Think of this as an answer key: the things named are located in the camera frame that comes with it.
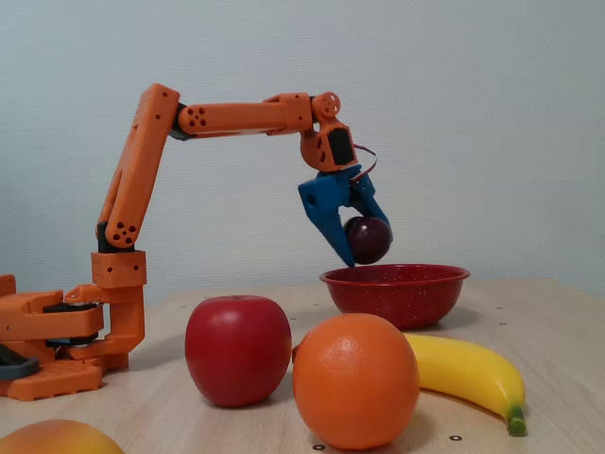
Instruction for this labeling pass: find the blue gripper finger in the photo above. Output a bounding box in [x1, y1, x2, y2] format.
[351, 176, 394, 242]
[310, 211, 357, 270]

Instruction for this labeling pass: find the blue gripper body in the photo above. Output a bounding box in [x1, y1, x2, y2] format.
[297, 165, 369, 224]

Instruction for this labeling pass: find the dark purple plum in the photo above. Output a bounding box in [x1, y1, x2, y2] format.
[343, 216, 394, 266]

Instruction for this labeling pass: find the orange robot base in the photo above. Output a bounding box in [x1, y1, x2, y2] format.
[0, 273, 104, 403]

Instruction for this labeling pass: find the red speckled bowl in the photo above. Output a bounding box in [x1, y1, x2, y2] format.
[319, 263, 472, 331]

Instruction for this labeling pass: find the orange fruit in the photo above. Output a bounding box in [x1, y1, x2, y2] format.
[291, 312, 422, 451]

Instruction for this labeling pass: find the red apple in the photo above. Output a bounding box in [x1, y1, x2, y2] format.
[184, 294, 293, 409]

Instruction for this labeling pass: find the yellow banana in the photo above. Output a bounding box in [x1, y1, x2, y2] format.
[290, 332, 528, 438]

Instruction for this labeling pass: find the dark grey table clamp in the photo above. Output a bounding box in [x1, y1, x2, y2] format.
[0, 343, 40, 382]

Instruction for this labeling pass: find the yellow-orange mango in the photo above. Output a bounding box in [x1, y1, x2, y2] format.
[0, 418, 125, 454]

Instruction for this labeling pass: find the white red servo cable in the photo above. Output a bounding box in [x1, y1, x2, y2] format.
[349, 141, 379, 185]

